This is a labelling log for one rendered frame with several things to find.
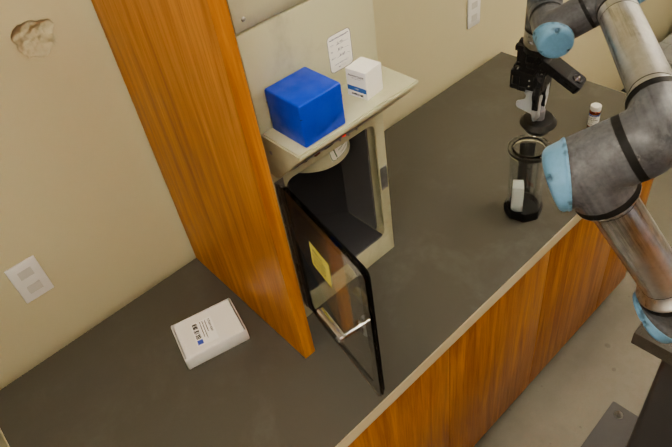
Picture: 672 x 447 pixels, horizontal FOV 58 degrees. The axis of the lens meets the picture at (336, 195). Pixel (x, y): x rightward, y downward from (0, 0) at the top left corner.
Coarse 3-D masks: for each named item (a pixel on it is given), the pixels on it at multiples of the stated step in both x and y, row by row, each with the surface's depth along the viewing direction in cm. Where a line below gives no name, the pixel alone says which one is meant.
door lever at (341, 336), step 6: (318, 312) 119; (324, 312) 119; (324, 318) 118; (330, 318) 117; (330, 324) 116; (336, 324) 116; (360, 324) 115; (336, 330) 115; (348, 330) 115; (354, 330) 115; (360, 330) 116; (336, 336) 114; (342, 336) 114; (348, 336) 115; (342, 342) 114
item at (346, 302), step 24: (288, 192) 119; (312, 216) 113; (312, 240) 118; (336, 240) 107; (312, 264) 126; (336, 264) 111; (312, 288) 136; (336, 288) 119; (360, 288) 105; (336, 312) 127; (360, 312) 112; (360, 336) 119; (360, 360) 127
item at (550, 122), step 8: (544, 112) 152; (520, 120) 156; (528, 120) 154; (536, 120) 153; (544, 120) 153; (552, 120) 153; (528, 128) 153; (536, 128) 152; (544, 128) 152; (552, 128) 152
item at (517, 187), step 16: (512, 144) 157; (528, 144) 160; (544, 144) 156; (512, 160) 157; (512, 176) 160; (528, 176) 156; (544, 176) 159; (512, 192) 163; (528, 192) 160; (512, 208) 166; (528, 208) 164
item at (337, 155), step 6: (342, 144) 137; (348, 144) 139; (336, 150) 135; (342, 150) 136; (348, 150) 138; (324, 156) 134; (330, 156) 134; (336, 156) 135; (342, 156) 136; (318, 162) 134; (324, 162) 134; (330, 162) 134; (336, 162) 135; (306, 168) 134; (312, 168) 134; (318, 168) 134; (324, 168) 134
